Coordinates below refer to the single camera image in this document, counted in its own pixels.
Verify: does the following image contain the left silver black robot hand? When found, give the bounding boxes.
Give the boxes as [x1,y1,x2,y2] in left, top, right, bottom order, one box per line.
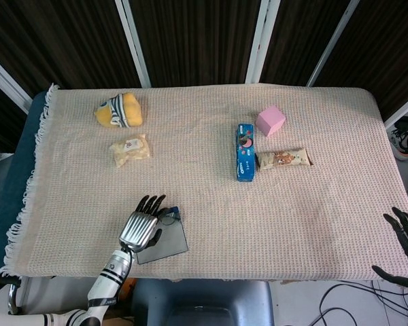
[118,194,167,252]

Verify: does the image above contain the thin-framed eyeglasses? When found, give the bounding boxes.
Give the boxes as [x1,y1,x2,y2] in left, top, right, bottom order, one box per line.
[160,211,184,228]

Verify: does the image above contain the dark blue floral glasses case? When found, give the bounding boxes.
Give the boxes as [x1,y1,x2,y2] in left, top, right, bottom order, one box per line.
[135,206,189,265]

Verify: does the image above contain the orange object under table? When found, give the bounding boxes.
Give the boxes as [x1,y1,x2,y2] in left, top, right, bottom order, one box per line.
[120,278,137,300]

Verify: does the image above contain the clear bag of pale snacks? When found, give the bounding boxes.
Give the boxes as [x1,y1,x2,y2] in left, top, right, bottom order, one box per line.
[109,133,151,168]

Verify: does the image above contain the brown cardboard box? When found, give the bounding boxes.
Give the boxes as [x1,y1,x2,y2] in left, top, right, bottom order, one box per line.
[103,314,135,326]

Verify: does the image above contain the grey blue chair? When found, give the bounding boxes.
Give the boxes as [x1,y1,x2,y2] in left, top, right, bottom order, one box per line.
[131,278,275,326]

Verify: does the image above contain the beige waffle fringed tablecloth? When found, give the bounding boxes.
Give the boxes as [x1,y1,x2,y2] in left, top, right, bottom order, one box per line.
[0,83,408,285]

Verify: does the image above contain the yellow plush toy striped band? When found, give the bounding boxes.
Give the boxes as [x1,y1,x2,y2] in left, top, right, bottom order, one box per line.
[94,92,143,129]

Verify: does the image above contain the black white sneaker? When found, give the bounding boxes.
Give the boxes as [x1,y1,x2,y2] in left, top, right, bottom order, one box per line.
[389,117,408,160]

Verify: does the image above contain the blue Oreo cookie box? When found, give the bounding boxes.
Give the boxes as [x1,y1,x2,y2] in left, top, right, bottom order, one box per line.
[236,123,258,183]

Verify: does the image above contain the dark teal padded table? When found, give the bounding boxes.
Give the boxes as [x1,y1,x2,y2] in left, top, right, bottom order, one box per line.
[0,90,52,272]

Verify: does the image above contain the chrome metal tube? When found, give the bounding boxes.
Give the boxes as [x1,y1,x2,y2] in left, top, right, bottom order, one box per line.
[7,283,22,315]

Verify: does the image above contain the beige cartoon snack bar wrapper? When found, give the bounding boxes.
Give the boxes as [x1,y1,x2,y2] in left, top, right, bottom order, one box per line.
[255,147,316,171]

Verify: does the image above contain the pink cube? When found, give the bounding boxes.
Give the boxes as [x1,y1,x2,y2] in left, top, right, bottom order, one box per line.
[255,105,287,138]

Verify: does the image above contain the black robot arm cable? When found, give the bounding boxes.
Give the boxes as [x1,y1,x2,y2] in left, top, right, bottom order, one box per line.
[121,246,134,285]

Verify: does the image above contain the black floor cable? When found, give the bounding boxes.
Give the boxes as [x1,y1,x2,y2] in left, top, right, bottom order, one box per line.
[318,281,408,326]

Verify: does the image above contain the white screen frame post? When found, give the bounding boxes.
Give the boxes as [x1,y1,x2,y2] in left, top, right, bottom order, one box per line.
[0,50,33,115]
[114,0,153,88]
[306,0,361,88]
[384,98,408,130]
[245,0,282,85]

